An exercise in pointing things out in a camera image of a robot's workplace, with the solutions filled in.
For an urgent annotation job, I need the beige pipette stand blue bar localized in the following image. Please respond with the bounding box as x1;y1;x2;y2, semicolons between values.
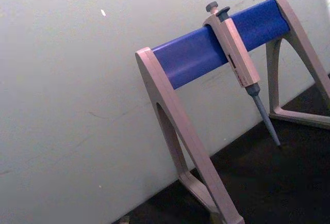
135;0;330;224

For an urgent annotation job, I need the beige pipette with grey tip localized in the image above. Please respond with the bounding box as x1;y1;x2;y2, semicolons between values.
202;1;282;147

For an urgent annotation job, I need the black table cloth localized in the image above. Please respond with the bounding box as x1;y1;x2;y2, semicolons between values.
112;73;330;224

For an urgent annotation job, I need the plain pale wall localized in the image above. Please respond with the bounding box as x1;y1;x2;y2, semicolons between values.
0;0;330;224

